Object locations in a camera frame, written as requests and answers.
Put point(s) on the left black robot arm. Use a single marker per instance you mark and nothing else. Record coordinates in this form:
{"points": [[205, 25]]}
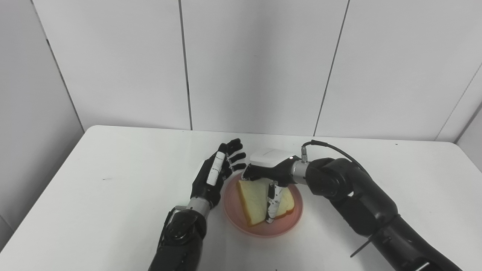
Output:
{"points": [[180, 237]]}

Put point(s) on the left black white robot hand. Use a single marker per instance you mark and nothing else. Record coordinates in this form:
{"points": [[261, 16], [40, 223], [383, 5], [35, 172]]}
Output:
{"points": [[214, 177]]}

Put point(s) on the pink round plate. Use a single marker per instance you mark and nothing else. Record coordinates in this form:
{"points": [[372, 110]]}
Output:
{"points": [[263, 226]]}

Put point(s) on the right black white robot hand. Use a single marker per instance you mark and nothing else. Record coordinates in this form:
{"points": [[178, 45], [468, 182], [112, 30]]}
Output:
{"points": [[271, 169]]}

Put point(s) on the slice of white bread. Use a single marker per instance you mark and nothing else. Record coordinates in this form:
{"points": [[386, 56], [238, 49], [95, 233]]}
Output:
{"points": [[254, 201]]}

